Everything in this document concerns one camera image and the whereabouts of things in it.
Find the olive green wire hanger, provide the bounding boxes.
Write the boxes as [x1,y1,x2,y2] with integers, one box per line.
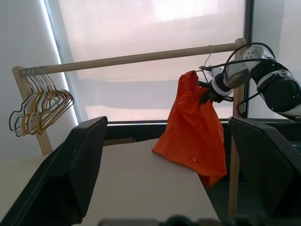
[198,46,214,83]

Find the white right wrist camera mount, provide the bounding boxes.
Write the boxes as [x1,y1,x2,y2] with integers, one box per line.
[206,67,235,97]

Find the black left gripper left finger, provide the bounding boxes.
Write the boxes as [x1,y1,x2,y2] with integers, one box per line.
[0,115,108,226]

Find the yellow wire hanger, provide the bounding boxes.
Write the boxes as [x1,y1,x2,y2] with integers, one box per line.
[30,67,73,135]

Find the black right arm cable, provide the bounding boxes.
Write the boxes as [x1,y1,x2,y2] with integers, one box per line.
[198,42,278,117]

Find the bunch of wire hangers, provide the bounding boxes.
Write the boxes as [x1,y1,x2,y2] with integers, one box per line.
[8,67,75,131]

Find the white roller blind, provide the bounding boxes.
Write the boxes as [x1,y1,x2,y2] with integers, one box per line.
[44,0,250,123]

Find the orange shorts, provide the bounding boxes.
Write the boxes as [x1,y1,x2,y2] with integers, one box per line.
[151,70,228,188]

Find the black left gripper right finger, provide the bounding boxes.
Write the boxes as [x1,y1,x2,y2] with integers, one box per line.
[229,116,301,226]

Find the wooden clothes rack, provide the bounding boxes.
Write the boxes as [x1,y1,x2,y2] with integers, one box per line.
[12,37,247,221]

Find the dark window frame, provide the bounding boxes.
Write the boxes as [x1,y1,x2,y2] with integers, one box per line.
[43,0,256,142]

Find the hanging wire hangers bundle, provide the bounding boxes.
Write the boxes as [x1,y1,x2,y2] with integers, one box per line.
[21,67,72,136]

